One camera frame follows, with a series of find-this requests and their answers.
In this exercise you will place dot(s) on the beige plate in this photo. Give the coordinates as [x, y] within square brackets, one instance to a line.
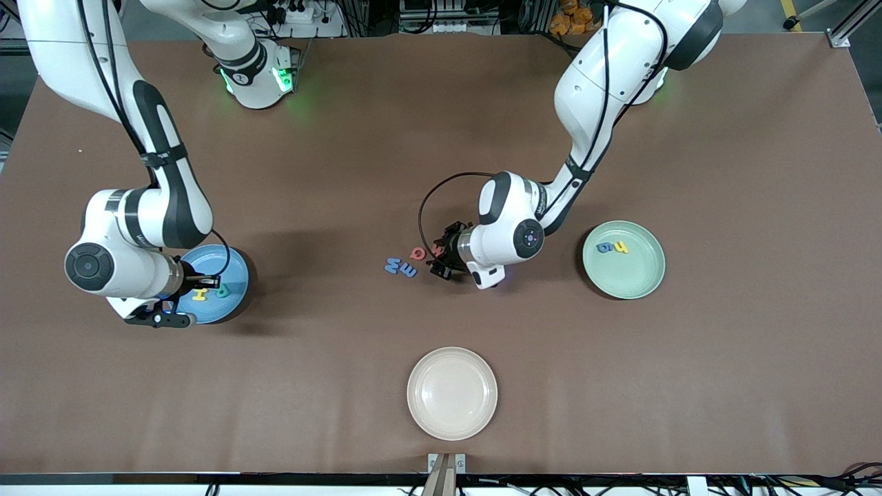
[451, 393]

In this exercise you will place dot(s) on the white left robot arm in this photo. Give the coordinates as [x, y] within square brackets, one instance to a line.
[599, 76]

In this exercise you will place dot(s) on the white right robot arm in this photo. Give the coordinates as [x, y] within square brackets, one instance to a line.
[138, 213]

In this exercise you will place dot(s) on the white power strip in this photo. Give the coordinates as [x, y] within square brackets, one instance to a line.
[303, 15]

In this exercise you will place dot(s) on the orange mesh bag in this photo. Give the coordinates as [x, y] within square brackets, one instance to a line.
[575, 21]

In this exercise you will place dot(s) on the blue lowercase letter g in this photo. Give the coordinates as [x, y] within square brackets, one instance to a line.
[610, 246]

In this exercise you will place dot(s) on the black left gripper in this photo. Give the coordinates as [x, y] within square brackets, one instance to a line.
[451, 249]

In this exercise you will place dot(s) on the blue plate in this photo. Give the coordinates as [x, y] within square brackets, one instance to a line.
[231, 306]

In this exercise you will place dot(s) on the yellow lowercase letter h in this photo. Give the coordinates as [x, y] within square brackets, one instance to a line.
[618, 246]

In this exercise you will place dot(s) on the blue lowercase letter m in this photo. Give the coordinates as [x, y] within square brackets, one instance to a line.
[408, 272]

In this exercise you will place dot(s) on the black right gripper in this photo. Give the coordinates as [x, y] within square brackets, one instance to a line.
[193, 280]

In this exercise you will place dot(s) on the metal table edge bracket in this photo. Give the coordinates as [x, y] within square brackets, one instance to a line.
[446, 475]

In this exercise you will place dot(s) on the aluminium frame profile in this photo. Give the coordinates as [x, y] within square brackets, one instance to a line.
[854, 21]

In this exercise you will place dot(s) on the blue uppercase letter M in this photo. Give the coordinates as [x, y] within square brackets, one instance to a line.
[392, 268]

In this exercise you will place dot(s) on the green plate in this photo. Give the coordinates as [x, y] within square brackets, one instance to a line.
[634, 275]

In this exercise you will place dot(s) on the red uppercase letter Q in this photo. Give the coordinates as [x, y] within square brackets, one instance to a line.
[412, 253]

